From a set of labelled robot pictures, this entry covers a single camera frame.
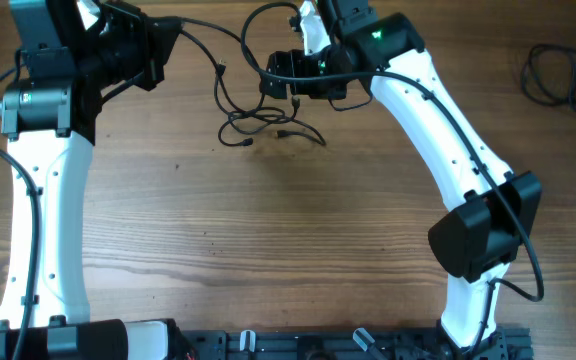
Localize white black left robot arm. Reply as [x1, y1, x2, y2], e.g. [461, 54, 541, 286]
[0, 0, 196, 360]

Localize black cable bundle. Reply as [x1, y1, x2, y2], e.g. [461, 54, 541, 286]
[177, 17, 328, 149]

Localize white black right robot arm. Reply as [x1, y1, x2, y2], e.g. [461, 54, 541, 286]
[261, 1, 542, 359]

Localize black right camera cable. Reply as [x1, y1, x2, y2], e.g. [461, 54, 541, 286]
[239, 1, 546, 359]

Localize black separated cable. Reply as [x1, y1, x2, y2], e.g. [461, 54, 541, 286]
[519, 43, 576, 127]

